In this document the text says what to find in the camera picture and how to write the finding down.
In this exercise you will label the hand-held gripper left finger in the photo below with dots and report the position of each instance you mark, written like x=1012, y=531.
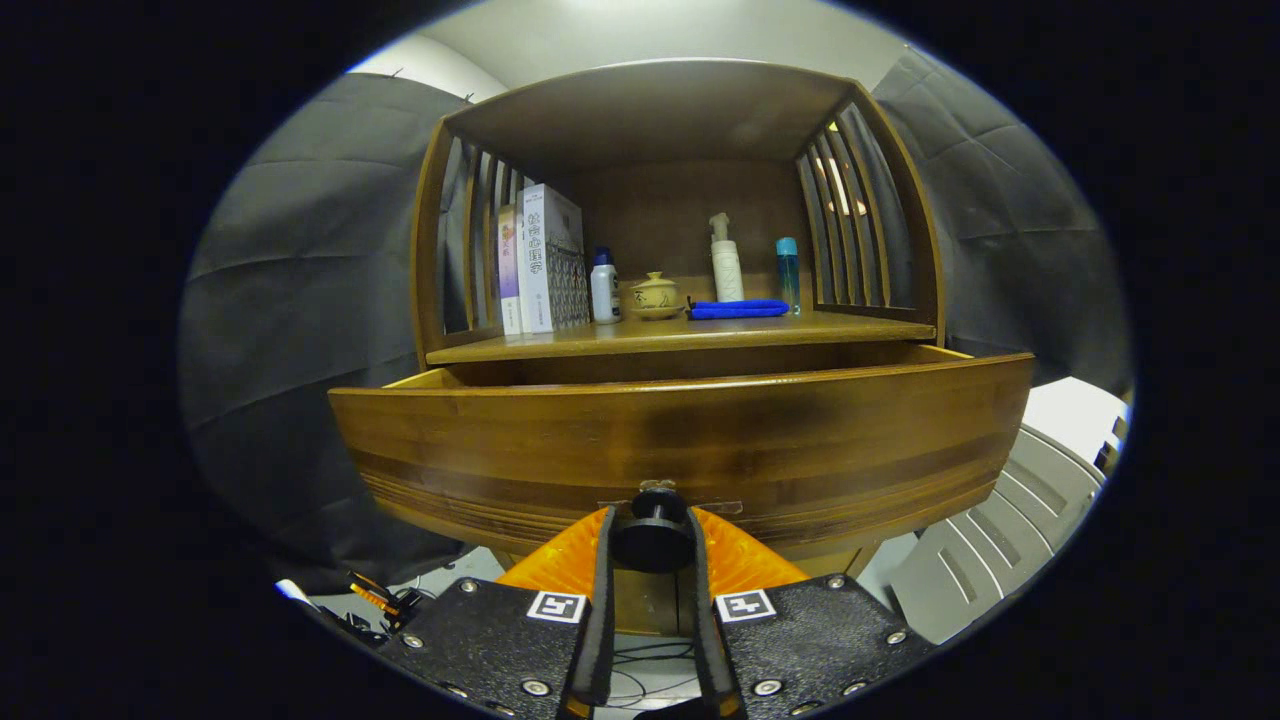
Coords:
x=603, y=620

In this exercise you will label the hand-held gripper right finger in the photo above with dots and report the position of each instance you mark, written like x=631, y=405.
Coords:
x=705, y=630

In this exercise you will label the black drawer knob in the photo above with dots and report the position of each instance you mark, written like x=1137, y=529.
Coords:
x=652, y=545

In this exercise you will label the wooden drawer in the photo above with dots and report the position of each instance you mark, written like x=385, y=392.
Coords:
x=700, y=440

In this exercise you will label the wooden countertop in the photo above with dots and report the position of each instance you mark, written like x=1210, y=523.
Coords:
x=700, y=330

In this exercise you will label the wooden cabinet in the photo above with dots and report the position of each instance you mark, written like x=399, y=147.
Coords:
x=650, y=110

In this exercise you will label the orange black tool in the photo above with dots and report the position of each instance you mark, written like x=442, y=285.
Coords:
x=375, y=598

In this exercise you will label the small white object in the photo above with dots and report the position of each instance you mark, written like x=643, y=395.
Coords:
x=292, y=590

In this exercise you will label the blue folded cloth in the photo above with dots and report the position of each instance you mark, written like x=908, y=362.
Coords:
x=740, y=310

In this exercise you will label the white bottle blue cap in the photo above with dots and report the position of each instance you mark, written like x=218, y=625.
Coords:
x=604, y=295

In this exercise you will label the beige lidded teacup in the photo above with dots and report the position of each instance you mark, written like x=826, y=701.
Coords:
x=655, y=295

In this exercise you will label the white pump bottle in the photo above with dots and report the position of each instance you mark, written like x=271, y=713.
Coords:
x=727, y=275

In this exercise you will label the thin purple book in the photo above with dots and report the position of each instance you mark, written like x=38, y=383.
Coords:
x=508, y=270

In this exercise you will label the clear blue bottle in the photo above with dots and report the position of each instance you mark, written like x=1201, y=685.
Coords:
x=788, y=275

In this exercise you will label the white patterned book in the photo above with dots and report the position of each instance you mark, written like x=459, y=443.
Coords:
x=545, y=260

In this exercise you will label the black backdrop cloth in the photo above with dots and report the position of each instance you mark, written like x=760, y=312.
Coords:
x=300, y=300

